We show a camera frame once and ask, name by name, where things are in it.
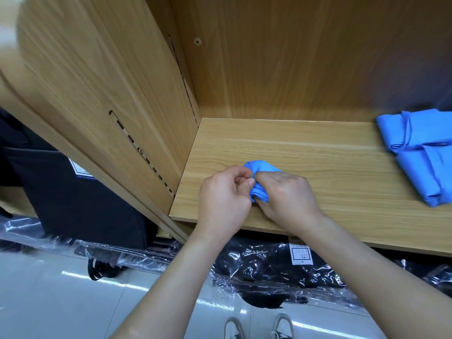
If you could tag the person's left hand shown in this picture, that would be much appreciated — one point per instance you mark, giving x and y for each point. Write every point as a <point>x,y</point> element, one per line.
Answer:
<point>222,204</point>

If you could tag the person's right hand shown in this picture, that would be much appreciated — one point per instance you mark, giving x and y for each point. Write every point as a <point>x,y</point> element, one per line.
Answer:
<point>289,204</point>

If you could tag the light blue non-woven bag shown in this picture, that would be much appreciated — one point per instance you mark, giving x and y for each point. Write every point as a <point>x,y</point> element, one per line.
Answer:
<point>260,166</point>
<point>427,173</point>
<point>413,128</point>

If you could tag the wooden shelf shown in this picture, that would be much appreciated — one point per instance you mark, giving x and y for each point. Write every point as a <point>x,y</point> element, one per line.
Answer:
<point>339,151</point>

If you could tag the person's left forearm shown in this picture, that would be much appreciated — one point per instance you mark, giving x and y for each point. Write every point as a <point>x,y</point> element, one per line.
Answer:
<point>169,293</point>

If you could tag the person's right forearm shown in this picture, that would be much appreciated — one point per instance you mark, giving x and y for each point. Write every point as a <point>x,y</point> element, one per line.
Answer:
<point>381,279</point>

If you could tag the person's right shoe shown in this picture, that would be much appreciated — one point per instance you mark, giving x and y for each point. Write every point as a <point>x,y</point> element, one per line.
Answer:
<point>282,327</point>

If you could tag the dark unwrapped bags group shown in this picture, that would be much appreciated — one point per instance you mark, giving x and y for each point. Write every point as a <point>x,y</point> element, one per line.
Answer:
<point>63,201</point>

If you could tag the white paper tag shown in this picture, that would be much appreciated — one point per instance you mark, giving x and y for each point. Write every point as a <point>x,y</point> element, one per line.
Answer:
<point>301,252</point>

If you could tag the black plastic-wrapped bag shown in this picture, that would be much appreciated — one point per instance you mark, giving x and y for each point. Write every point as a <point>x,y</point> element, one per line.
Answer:
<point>417,275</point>
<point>78,243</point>

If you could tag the white blue-edged label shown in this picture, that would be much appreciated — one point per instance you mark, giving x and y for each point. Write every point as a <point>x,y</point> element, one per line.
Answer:
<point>81,168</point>

